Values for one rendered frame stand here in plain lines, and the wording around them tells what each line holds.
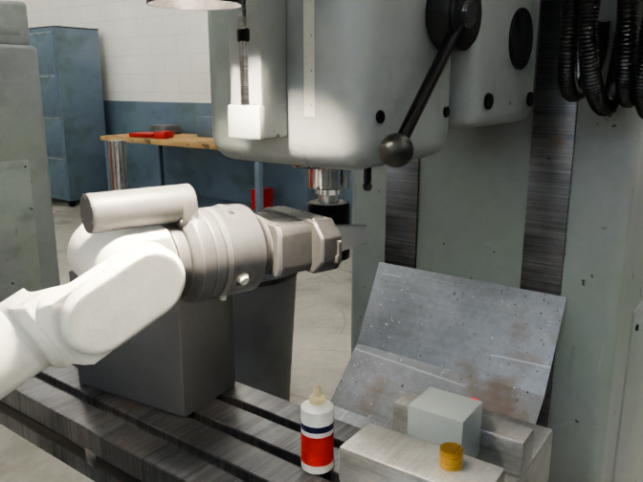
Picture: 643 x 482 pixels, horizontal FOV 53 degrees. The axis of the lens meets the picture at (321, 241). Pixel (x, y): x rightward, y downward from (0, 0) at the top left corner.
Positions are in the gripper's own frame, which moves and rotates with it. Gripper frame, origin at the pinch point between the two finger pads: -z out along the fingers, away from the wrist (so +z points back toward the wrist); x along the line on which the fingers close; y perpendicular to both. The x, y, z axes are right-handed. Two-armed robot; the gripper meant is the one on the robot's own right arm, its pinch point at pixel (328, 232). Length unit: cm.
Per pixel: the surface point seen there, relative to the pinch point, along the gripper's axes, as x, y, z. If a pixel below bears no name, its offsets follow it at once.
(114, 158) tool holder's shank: 39.1, -5.3, 9.1
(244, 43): -3.6, -19.3, 12.5
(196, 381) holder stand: 23.9, 25.6, 4.9
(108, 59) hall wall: 719, -44, -242
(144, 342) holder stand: 29.3, 20.2, 10.2
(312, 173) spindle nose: -0.2, -6.8, 2.4
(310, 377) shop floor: 177, 122, -131
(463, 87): -7.5, -15.7, -12.3
